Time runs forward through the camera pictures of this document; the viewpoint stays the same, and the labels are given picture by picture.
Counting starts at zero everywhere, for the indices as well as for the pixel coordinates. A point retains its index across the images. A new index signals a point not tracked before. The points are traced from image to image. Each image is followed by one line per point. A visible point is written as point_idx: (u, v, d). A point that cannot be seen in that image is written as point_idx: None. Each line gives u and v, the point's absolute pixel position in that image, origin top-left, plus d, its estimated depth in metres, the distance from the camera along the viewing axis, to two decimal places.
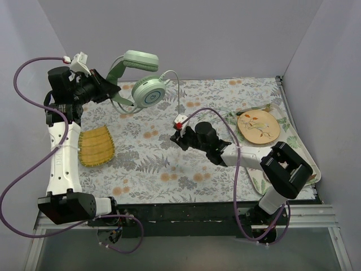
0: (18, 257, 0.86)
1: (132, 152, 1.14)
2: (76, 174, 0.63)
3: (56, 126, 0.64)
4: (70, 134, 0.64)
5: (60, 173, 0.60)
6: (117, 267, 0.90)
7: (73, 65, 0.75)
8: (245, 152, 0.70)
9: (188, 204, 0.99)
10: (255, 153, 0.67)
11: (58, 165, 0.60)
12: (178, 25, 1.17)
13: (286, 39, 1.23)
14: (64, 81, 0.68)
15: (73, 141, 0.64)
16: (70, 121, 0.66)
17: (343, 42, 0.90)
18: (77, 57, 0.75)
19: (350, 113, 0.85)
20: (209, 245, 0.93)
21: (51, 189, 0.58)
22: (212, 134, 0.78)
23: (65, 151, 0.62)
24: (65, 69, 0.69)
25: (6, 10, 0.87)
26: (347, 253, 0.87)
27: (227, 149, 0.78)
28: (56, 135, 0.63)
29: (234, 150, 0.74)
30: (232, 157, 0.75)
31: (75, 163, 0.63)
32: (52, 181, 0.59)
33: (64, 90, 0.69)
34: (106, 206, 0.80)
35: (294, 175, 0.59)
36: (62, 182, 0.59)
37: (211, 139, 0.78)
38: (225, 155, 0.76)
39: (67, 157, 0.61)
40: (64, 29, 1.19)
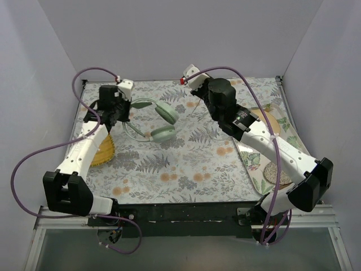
0: (18, 257, 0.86)
1: (132, 152, 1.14)
2: (87, 164, 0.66)
3: (89, 123, 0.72)
4: (97, 132, 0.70)
5: (74, 156, 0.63)
6: (117, 267, 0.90)
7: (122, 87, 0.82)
8: (282, 152, 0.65)
9: (189, 204, 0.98)
10: (295, 160, 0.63)
11: (76, 151, 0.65)
12: (178, 25, 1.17)
13: (286, 39, 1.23)
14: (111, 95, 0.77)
15: (96, 139, 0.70)
16: (101, 122, 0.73)
17: (343, 42, 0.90)
18: (129, 83, 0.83)
19: (349, 113, 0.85)
20: (209, 245, 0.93)
21: (61, 167, 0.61)
22: (230, 94, 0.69)
23: (87, 142, 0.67)
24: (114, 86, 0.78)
25: (6, 10, 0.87)
26: (347, 253, 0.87)
27: (253, 127, 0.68)
28: (86, 129, 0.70)
29: (265, 137, 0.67)
30: (259, 143, 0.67)
31: (89, 156, 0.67)
32: (65, 162, 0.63)
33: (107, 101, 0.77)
34: (105, 207, 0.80)
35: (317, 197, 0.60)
36: (72, 165, 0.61)
37: (228, 100, 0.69)
38: (252, 136, 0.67)
39: (87, 147, 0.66)
40: (64, 29, 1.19)
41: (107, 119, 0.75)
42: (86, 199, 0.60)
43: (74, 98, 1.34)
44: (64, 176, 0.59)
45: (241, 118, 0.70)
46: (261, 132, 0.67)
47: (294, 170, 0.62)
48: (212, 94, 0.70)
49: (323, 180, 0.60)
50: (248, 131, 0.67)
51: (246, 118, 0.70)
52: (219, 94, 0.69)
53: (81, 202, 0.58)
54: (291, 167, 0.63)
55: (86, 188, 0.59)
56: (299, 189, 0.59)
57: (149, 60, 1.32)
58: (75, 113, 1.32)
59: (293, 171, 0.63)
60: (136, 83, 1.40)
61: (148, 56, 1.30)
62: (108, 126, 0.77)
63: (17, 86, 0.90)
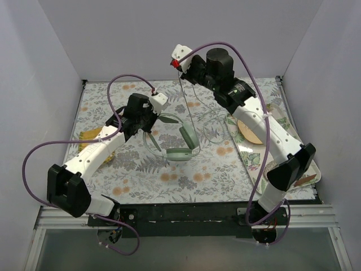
0: (18, 257, 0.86)
1: (132, 152, 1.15)
2: (93, 167, 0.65)
3: (110, 127, 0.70)
4: (114, 139, 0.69)
5: (84, 157, 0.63)
6: (117, 267, 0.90)
7: (155, 100, 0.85)
8: (271, 131, 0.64)
9: (189, 204, 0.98)
10: (281, 141, 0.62)
11: (88, 152, 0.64)
12: (178, 25, 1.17)
13: (286, 39, 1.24)
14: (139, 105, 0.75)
15: (111, 145, 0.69)
16: (122, 130, 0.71)
17: (343, 42, 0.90)
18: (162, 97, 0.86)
19: (350, 113, 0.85)
20: (210, 245, 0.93)
21: (69, 163, 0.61)
22: (227, 64, 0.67)
23: (101, 145, 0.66)
24: (145, 96, 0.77)
25: (6, 10, 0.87)
26: (346, 253, 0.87)
27: (248, 103, 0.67)
28: (104, 132, 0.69)
29: (258, 114, 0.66)
30: (251, 121, 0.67)
31: (99, 160, 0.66)
32: (73, 160, 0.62)
33: (132, 111, 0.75)
34: (104, 209, 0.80)
35: (294, 178, 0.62)
36: (79, 165, 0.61)
37: (224, 70, 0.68)
38: (245, 112, 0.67)
39: (98, 151, 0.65)
40: (64, 30, 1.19)
41: (127, 129, 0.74)
42: (82, 202, 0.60)
43: (74, 98, 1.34)
44: (67, 174, 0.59)
45: (238, 91, 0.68)
46: (255, 109, 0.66)
47: (279, 151, 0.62)
48: (210, 62, 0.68)
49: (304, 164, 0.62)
50: (242, 106, 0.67)
51: (242, 91, 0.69)
52: (215, 63, 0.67)
53: (76, 204, 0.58)
54: (277, 147, 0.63)
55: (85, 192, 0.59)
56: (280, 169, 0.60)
57: (149, 60, 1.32)
58: (75, 113, 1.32)
59: (277, 151, 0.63)
60: (136, 83, 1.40)
61: (148, 56, 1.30)
62: (127, 135, 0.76)
63: (17, 86, 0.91)
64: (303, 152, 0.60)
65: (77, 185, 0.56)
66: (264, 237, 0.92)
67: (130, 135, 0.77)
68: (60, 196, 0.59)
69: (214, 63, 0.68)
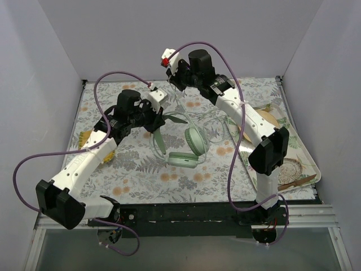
0: (18, 257, 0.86)
1: (132, 152, 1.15)
2: (83, 180, 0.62)
3: (98, 133, 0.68)
4: (103, 146, 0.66)
5: (71, 170, 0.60)
6: (117, 267, 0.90)
7: (152, 95, 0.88)
8: (247, 117, 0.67)
9: (189, 204, 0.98)
10: (256, 125, 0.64)
11: (75, 164, 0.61)
12: (178, 25, 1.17)
13: (286, 39, 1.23)
14: (128, 103, 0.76)
15: (100, 153, 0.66)
16: (110, 135, 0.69)
17: (343, 42, 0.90)
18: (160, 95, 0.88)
19: (349, 113, 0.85)
20: (210, 245, 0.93)
21: (55, 178, 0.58)
22: (206, 60, 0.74)
23: (88, 156, 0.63)
24: (136, 95, 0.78)
25: (6, 11, 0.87)
26: (347, 253, 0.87)
27: (227, 93, 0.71)
28: (92, 140, 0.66)
29: (236, 103, 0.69)
30: (230, 109, 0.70)
31: (88, 170, 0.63)
32: (61, 173, 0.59)
33: (123, 110, 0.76)
34: (104, 210, 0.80)
35: (271, 160, 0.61)
36: (67, 179, 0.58)
37: (204, 65, 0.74)
38: (224, 101, 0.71)
39: (87, 162, 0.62)
40: (64, 30, 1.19)
41: (117, 131, 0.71)
42: (74, 214, 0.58)
43: (74, 98, 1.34)
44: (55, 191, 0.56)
45: (219, 84, 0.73)
46: (233, 99, 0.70)
47: (254, 134, 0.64)
48: (192, 60, 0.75)
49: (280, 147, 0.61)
50: (221, 96, 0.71)
51: (223, 84, 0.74)
52: (196, 60, 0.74)
53: (69, 217, 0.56)
54: (252, 131, 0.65)
55: (76, 205, 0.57)
56: (255, 151, 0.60)
57: (149, 60, 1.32)
58: (75, 113, 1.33)
59: (253, 135, 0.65)
60: (136, 83, 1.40)
61: (148, 56, 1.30)
62: (118, 138, 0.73)
63: (16, 86, 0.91)
64: (276, 134, 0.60)
65: (66, 202, 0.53)
66: (264, 237, 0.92)
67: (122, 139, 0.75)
68: (53, 210, 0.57)
69: (194, 61, 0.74)
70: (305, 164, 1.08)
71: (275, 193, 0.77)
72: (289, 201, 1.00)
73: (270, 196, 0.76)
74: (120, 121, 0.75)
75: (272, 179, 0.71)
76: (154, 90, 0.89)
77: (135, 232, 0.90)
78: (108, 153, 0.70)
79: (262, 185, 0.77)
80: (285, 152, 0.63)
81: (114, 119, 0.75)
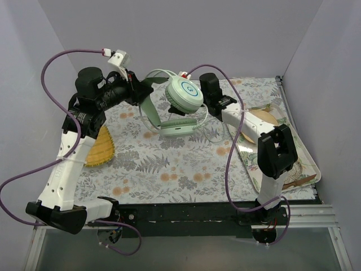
0: (18, 257, 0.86)
1: (132, 152, 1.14)
2: (72, 189, 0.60)
3: (69, 135, 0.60)
4: (79, 148, 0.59)
5: (54, 185, 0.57)
6: (117, 267, 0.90)
7: (111, 62, 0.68)
8: (246, 121, 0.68)
9: (189, 204, 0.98)
10: (256, 126, 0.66)
11: (57, 177, 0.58)
12: (178, 26, 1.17)
13: (285, 39, 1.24)
14: (92, 88, 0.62)
15: (79, 156, 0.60)
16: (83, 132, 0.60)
17: (343, 43, 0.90)
18: (119, 57, 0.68)
19: (350, 113, 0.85)
20: (210, 245, 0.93)
21: (43, 197, 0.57)
22: (215, 82, 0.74)
23: (66, 166, 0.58)
24: (96, 74, 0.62)
25: (6, 10, 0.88)
26: (346, 253, 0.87)
27: (230, 106, 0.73)
28: (65, 145, 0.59)
29: (237, 112, 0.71)
30: (232, 118, 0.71)
31: (74, 177, 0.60)
32: (46, 191, 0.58)
33: (89, 99, 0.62)
34: (105, 210, 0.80)
35: (281, 162, 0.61)
36: (53, 197, 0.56)
37: (212, 88, 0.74)
38: (227, 113, 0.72)
39: (67, 173, 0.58)
40: (64, 30, 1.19)
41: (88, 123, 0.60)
42: (75, 219, 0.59)
43: None
44: (46, 212, 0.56)
45: (223, 103, 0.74)
46: (234, 108, 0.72)
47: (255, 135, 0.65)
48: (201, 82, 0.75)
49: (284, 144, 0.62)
50: (224, 109, 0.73)
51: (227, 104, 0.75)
52: (205, 83, 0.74)
53: (70, 225, 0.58)
54: (254, 132, 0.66)
55: (72, 213, 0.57)
56: (260, 152, 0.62)
57: (149, 60, 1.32)
58: None
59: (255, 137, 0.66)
60: None
61: (148, 56, 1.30)
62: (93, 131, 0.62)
63: (17, 86, 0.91)
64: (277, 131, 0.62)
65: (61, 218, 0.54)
66: (264, 238, 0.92)
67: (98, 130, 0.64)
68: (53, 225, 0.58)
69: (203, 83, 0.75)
70: (305, 164, 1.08)
71: (278, 196, 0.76)
72: (289, 201, 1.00)
73: (273, 198, 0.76)
74: (91, 110, 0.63)
75: (278, 183, 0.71)
76: (111, 53, 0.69)
77: (138, 231, 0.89)
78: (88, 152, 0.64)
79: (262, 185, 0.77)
80: (294, 152, 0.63)
81: (81, 112, 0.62)
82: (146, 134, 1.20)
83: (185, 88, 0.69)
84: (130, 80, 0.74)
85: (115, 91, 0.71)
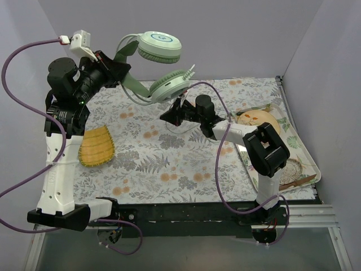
0: (18, 257, 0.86)
1: (132, 152, 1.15)
2: (70, 192, 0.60)
3: (53, 137, 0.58)
4: (67, 149, 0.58)
5: (51, 192, 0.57)
6: (117, 267, 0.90)
7: (73, 47, 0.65)
8: (232, 127, 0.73)
9: (189, 204, 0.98)
10: (241, 129, 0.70)
11: (51, 183, 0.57)
12: (178, 25, 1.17)
13: (285, 39, 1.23)
14: (67, 82, 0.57)
15: (69, 157, 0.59)
16: (67, 132, 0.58)
17: (343, 42, 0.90)
18: (78, 39, 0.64)
19: (350, 113, 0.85)
20: (210, 245, 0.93)
21: (42, 206, 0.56)
22: (210, 108, 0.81)
23: (58, 170, 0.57)
24: (69, 67, 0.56)
25: (6, 11, 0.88)
26: (347, 253, 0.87)
27: (219, 123, 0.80)
28: (52, 149, 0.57)
29: (224, 125, 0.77)
30: (221, 132, 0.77)
31: (69, 180, 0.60)
32: (43, 199, 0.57)
33: (66, 94, 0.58)
34: (106, 209, 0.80)
35: (273, 158, 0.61)
36: (53, 202, 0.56)
37: (208, 112, 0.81)
38: (216, 129, 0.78)
39: (61, 176, 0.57)
40: (64, 30, 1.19)
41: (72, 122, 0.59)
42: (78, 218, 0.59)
43: None
44: (47, 218, 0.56)
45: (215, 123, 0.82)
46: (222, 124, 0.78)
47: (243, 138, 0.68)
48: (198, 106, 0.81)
49: (271, 140, 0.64)
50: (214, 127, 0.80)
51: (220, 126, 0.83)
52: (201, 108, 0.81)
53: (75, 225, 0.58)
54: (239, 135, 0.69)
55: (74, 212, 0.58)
56: (250, 153, 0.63)
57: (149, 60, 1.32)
58: None
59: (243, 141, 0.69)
60: None
61: None
62: (79, 127, 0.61)
63: (16, 86, 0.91)
64: (262, 129, 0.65)
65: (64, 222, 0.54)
66: (264, 237, 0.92)
67: (83, 126, 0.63)
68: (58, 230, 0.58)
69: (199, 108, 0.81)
70: (305, 164, 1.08)
71: (277, 195, 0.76)
72: (289, 200, 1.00)
73: (272, 196, 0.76)
74: (70, 104, 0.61)
75: (273, 182, 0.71)
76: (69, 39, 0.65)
77: (139, 231, 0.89)
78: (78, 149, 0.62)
79: (262, 186, 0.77)
80: (284, 145, 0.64)
81: (61, 109, 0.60)
82: (145, 135, 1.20)
83: (156, 37, 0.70)
84: (100, 59, 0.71)
85: (92, 77, 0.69)
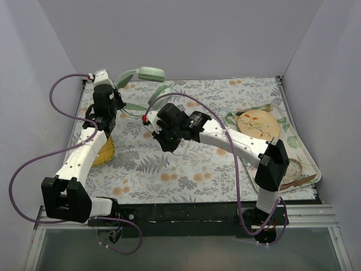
0: (19, 257, 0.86)
1: (132, 152, 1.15)
2: (85, 172, 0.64)
3: (88, 129, 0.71)
4: (96, 138, 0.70)
5: (73, 162, 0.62)
6: (117, 267, 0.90)
7: (98, 81, 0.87)
8: (236, 141, 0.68)
9: (189, 204, 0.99)
10: (248, 146, 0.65)
11: (75, 157, 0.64)
12: (178, 26, 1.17)
13: (286, 39, 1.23)
14: (106, 99, 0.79)
15: (95, 146, 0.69)
16: (100, 129, 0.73)
17: (343, 42, 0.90)
18: (104, 74, 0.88)
19: (349, 113, 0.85)
20: (210, 245, 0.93)
21: (60, 173, 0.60)
22: (171, 109, 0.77)
23: (86, 148, 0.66)
24: (108, 89, 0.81)
25: (7, 11, 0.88)
26: (347, 253, 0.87)
27: (206, 126, 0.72)
28: (84, 135, 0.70)
29: (218, 132, 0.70)
30: (216, 140, 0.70)
31: (88, 162, 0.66)
32: (64, 167, 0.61)
33: (103, 107, 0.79)
34: (106, 208, 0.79)
35: (278, 176, 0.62)
36: (71, 170, 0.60)
37: (174, 114, 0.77)
38: (207, 135, 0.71)
39: (86, 153, 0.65)
40: (64, 30, 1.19)
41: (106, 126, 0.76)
42: (84, 207, 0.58)
43: (75, 99, 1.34)
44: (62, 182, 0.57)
45: (195, 122, 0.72)
46: (214, 129, 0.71)
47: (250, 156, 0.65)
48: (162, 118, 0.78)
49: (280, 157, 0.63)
50: (202, 131, 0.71)
51: (199, 120, 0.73)
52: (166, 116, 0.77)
53: (79, 212, 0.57)
54: (246, 153, 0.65)
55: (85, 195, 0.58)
56: (262, 174, 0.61)
57: (149, 60, 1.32)
58: (75, 113, 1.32)
59: (250, 157, 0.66)
60: (136, 83, 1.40)
61: (148, 56, 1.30)
62: (108, 132, 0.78)
63: (17, 86, 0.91)
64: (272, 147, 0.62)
65: (76, 191, 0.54)
66: (264, 238, 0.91)
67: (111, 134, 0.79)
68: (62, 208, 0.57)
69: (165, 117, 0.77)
70: (305, 164, 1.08)
71: (278, 199, 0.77)
72: (289, 200, 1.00)
73: (274, 202, 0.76)
74: (105, 116, 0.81)
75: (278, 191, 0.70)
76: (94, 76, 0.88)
77: (140, 231, 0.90)
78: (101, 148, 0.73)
79: (262, 193, 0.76)
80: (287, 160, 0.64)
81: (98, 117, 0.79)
82: (145, 135, 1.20)
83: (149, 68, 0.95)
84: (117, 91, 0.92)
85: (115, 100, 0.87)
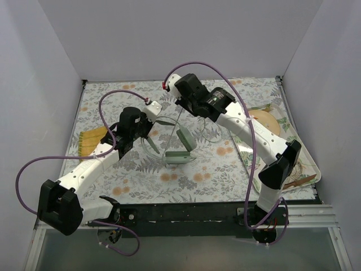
0: (18, 257, 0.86)
1: (132, 152, 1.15)
2: (86, 185, 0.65)
3: (104, 144, 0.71)
4: (109, 156, 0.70)
5: (78, 173, 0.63)
6: (117, 267, 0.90)
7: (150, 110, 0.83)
8: (256, 134, 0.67)
9: (189, 204, 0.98)
10: (268, 142, 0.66)
11: (82, 168, 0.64)
12: (178, 26, 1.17)
13: (286, 39, 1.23)
14: (129, 121, 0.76)
15: (106, 162, 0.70)
16: (116, 147, 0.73)
17: (343, 43, 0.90)
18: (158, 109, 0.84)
19: (350, 114, 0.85)
20: (210, 245, 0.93)
21: (62, 179, 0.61)
22: (192, 80, 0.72)
23: (95, 162, 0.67)
24: (136, 113, 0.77)
25: (7, 11, 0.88)
26: (347, 253, 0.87)
27: (229, 109, 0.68)
28: (98, 150, 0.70)
29: (241, 119, 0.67)
30: (236, 127, 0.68)
31: (93, 176, 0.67)
32: (68, 175, 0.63)
33: (124, 127, 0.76)
34: (104, 211, 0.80)
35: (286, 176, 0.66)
36: (73, 180, 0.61)
37: (194, 85, 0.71)
38: (228, 118, 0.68)
39: (93, 168, 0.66)
40: (64, 30, 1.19)
41: (121, 147, 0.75)
42: (74, 219, 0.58)
43: (74, 99, 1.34)
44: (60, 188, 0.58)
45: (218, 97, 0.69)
46: (237, 115, 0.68)
47: (267, 152, 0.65)
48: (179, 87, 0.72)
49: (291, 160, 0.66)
50: (224, 113, 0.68)
51: (222, 99, 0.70)
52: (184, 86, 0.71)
53: (68, 221, 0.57)
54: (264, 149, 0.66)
55: (77, 209, 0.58)
56: (274, 173, 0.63)
57: (149, 60, 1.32)
58: (75, 113, 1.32)
59: (265, 153, 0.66)
60: (136, 83, 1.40)
61: (148, 56, 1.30)
62: (122, 153, 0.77)
63: (17, 86, 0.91)
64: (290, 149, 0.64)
65: (71, 201, 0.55)
66: (264, 238, 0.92)
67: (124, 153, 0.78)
68: (51, 213, 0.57)
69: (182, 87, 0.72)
70: (305, 164, 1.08)
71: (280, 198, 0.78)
72: (289, 201, 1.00)
73: (275, 202, 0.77)
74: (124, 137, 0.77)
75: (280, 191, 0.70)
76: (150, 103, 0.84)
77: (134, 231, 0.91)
78: (111, 164, 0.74)
79: (263, 193, 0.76)
80: None
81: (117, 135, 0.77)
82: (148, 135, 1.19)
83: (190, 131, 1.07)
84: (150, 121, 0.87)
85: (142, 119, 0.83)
